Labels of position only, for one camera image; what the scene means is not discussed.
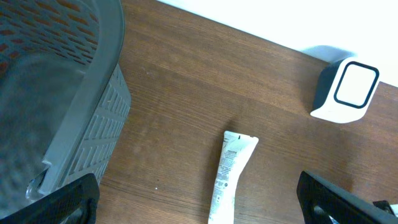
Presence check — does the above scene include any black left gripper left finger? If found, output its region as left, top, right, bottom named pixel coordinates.
left=1, top=173, right=100, bottom=224

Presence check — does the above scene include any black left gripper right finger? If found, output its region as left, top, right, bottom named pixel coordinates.
left=297, top=171, right=397, bottom=224

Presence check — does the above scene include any white cream tube gold cap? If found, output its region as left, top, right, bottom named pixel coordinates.
left=208, top=131, right=259, bottom=224

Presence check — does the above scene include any white barcode scanner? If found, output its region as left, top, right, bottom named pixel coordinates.
left=310, top=57, right=380, bottom=124

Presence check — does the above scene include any grey plastic basket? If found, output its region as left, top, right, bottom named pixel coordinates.
left=1, top=0, right=131, bottom=217

